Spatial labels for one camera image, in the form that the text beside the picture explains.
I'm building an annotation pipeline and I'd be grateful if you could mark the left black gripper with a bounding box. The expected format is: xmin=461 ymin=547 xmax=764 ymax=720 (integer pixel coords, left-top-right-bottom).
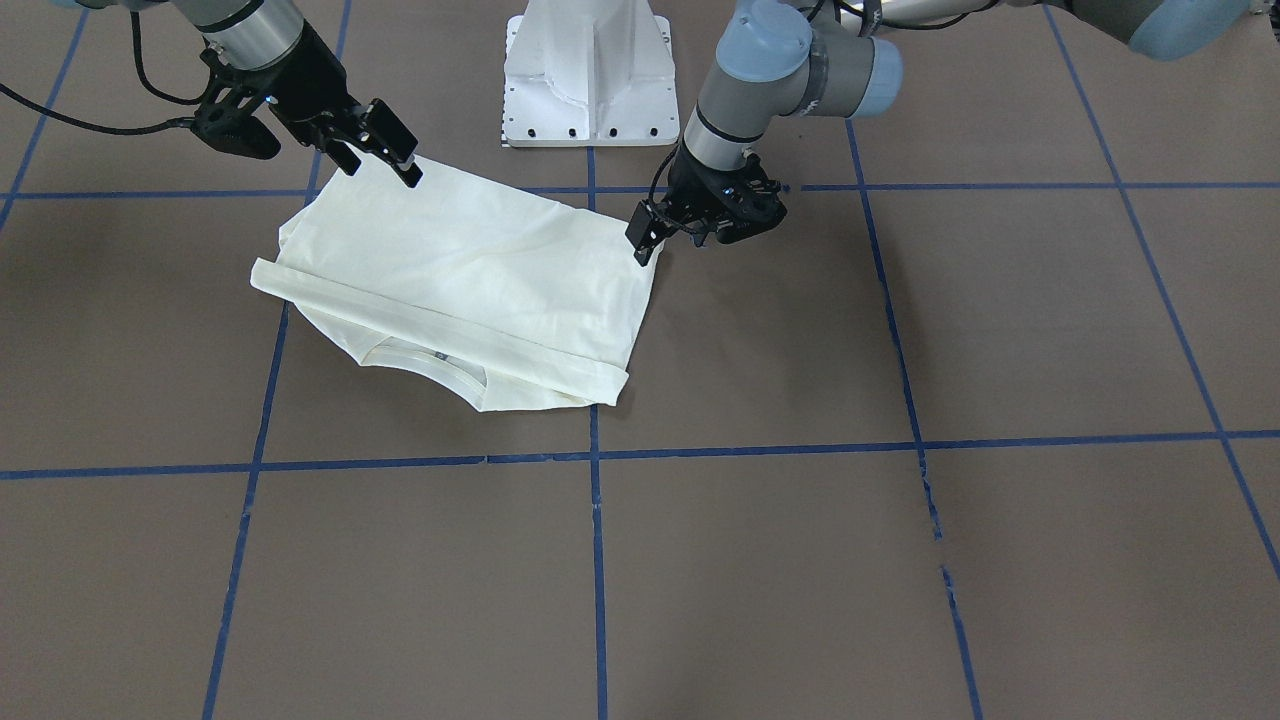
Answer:
xmin=625 ymin=145 xmax=788 ymax=266

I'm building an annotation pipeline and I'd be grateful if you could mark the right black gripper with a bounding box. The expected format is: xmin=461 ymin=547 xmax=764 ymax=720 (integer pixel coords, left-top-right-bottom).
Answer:
xmin=270 ymin=26 xmax=422 ymax=188

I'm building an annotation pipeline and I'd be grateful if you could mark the cream long-sleeve cat shirt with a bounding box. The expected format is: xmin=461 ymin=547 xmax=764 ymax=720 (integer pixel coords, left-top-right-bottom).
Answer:
xmin=250 ymin=158 xmax=657 ymax=413

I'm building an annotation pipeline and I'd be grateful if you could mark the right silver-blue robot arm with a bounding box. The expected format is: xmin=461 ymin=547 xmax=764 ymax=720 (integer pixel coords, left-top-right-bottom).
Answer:
xmin=32 ymin=1 xmax=422 ymax=188

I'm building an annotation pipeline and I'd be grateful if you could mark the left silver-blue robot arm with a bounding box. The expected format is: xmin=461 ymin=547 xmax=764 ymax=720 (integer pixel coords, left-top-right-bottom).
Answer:
xmin=626 ymin=1 xmax=995 ymax=266

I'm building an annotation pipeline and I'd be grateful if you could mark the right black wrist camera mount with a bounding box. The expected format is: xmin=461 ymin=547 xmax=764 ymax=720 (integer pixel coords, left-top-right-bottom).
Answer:
xmin=189 ymin=49 xmax=282 ymax=160

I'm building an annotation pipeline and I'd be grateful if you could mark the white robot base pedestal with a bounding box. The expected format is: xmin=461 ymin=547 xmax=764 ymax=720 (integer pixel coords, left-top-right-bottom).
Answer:
xmin=500 ymin=1 xmax=681 ymax=149

